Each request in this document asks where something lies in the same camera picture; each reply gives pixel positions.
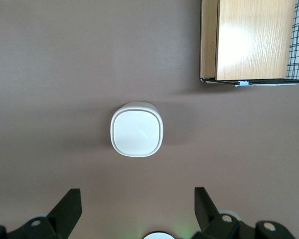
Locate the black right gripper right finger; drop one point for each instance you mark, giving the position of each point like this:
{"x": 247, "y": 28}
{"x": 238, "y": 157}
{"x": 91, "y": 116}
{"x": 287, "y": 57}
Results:
{"x": 206, "y": 214}

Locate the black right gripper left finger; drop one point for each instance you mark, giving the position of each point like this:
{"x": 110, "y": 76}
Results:
{"x": 64, "y": 214}

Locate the white square trash can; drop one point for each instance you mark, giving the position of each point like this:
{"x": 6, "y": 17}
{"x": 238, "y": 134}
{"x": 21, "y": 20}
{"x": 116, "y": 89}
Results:
{"x": 137, "y": 134}

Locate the light wooden box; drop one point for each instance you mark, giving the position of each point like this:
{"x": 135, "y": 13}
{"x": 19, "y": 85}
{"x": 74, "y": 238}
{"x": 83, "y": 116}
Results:
{"x": 251, "y": 37}

